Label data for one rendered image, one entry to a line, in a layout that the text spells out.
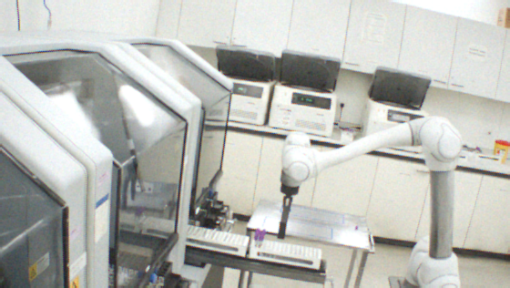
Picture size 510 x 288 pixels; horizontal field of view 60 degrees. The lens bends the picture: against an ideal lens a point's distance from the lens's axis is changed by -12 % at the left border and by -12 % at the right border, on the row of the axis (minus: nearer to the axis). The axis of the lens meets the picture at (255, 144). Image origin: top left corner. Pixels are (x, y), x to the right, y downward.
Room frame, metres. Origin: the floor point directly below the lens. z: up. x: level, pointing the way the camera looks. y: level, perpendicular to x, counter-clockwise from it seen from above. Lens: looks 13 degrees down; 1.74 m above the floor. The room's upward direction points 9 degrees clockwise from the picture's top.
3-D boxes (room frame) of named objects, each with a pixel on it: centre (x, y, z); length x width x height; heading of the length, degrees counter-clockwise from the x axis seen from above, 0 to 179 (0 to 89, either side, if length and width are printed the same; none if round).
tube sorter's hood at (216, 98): (2.19, 0.42, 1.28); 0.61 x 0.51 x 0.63; 175
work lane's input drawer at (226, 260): (1.92, -0.06, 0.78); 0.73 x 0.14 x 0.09; 85
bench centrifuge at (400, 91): (4.42, -1.24, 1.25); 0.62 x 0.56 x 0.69; 174
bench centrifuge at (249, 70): (4.55, 0.19, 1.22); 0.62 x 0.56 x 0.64; 173
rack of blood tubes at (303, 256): (1.91, -0.20, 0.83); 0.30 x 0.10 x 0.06; 85
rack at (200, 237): (1.94, 0.12, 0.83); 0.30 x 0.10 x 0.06; 85
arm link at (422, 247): (1.94, -0.85, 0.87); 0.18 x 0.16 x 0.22; 0
